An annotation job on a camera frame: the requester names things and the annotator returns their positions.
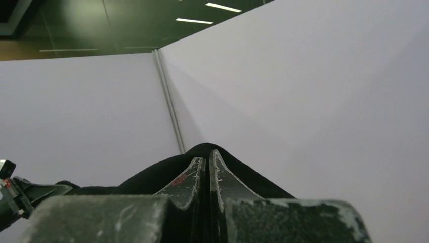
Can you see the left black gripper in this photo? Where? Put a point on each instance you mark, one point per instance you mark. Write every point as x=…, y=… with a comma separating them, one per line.
x=21, y=196

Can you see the black t-shirt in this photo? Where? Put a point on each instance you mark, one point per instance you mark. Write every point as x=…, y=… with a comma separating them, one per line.
x=155, y=177

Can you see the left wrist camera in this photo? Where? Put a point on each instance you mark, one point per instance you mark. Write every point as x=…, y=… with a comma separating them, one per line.
x=7, y=168

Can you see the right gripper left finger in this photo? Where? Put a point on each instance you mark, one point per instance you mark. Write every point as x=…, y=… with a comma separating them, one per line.
x=184, y=188

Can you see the left aluminium frame post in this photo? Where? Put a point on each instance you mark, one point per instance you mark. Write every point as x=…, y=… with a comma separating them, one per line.
x=169, y=99

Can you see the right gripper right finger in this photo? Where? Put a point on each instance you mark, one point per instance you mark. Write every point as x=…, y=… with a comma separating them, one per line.
x=225, y=184

